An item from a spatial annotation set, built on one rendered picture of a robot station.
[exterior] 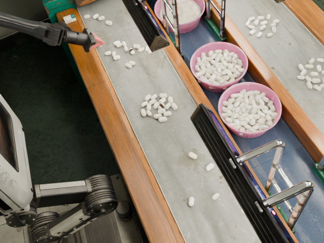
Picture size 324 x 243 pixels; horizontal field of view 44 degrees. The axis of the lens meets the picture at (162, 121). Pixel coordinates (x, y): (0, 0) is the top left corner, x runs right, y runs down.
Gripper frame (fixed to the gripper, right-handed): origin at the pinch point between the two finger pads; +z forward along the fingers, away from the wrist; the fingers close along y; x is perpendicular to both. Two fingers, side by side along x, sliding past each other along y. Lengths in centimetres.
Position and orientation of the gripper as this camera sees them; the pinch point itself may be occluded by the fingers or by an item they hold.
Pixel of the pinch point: (102, 43)
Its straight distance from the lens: 191.4
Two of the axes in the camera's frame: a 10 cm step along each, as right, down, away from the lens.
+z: 7.7, 0.4, 6.4
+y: -4.0, -7.5, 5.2
